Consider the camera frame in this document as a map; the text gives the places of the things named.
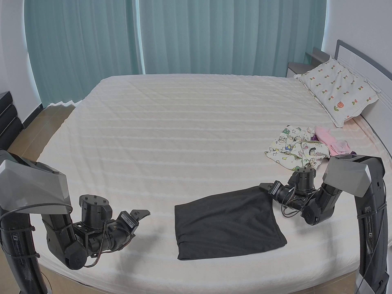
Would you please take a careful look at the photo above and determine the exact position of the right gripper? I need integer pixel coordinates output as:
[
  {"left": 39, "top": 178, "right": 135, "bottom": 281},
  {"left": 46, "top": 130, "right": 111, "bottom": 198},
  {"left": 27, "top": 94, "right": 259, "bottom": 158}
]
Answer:
[{"left": 259, "top": 181, "right": 297, "bottom": 208}]

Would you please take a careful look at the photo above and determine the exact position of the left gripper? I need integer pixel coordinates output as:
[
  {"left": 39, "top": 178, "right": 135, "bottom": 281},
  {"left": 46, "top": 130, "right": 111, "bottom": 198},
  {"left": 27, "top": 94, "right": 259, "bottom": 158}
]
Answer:
[{"left": 104, "top": 209, "right": 151, "bottom": 251}]

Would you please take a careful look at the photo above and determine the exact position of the black T-shirt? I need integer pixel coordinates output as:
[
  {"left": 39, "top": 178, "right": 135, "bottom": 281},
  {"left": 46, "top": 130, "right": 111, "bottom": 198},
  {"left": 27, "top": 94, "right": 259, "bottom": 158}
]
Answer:
[{"left": 175, "top": 186, "right": 288, "bottom": 261}]

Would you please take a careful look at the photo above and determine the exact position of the bed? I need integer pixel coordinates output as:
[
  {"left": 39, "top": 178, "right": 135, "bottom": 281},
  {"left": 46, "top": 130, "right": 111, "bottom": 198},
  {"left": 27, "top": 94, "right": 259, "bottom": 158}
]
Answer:
[{"left": 40, "top": 39, "right": 392, "bottom": 294}]

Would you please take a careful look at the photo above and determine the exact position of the white printed garment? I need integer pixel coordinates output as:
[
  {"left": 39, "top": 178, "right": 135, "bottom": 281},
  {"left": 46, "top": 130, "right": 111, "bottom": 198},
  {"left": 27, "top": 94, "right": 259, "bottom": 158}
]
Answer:
[{"left": 265, "top": 126, "right": 331, "bottom": 172}]

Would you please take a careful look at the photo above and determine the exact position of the purple garment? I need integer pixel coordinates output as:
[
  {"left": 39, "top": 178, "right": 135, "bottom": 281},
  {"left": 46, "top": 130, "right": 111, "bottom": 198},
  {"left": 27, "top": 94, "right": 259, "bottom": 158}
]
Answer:
[{"left": 311, "top": 134, "right": 357, "bottom": 157}]

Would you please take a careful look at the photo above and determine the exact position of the pink garment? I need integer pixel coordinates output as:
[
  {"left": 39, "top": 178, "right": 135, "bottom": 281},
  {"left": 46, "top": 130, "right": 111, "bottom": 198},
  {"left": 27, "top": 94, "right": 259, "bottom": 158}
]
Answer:
[{"left": 315, "top": 126, "right": 351, "bottom": 156}]

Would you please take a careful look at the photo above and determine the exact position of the white printed pillow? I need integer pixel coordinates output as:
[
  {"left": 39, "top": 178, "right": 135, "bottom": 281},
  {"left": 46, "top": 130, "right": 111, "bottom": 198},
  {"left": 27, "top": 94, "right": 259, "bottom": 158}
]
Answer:
[{"left": 298, "top": 55, "right": 379, "bottom": 128}]

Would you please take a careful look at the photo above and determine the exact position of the grey white bedside table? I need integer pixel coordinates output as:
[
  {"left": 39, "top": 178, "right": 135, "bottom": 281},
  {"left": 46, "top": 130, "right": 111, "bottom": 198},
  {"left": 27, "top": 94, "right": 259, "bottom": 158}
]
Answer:
[{"left": 287, "top": 47, "right": 331, "bottom": 78}]

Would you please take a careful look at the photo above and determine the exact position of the black chest of drawers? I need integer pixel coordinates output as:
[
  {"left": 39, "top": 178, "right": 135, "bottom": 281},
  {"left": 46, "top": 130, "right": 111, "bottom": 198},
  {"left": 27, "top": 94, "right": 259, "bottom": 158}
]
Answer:
[{"left": 0, "top": 91, "right": 23, "bottom": 148}]

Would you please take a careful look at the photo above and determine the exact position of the blue-green curtain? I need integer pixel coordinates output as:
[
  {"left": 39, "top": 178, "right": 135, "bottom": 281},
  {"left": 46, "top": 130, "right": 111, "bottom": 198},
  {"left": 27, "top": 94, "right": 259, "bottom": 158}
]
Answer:
[
  {"left": 138, "top": 0, "right": 328, "bottom": 78},
  {"left": 24, "top": 0, "right": 145, "bottom": 107}
]

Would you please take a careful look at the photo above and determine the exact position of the black cable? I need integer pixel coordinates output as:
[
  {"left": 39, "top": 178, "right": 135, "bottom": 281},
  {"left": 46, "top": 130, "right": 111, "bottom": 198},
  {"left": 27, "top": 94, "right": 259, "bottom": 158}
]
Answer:
[
  {"left": 84, "top": 230, "right": 136, "bottom": 268},
  {"left": 281, "top": 199, "right": 304, "bottom": 218},
  {"left": 0, "top": 203, "right": 74, "bottom": 226}
]

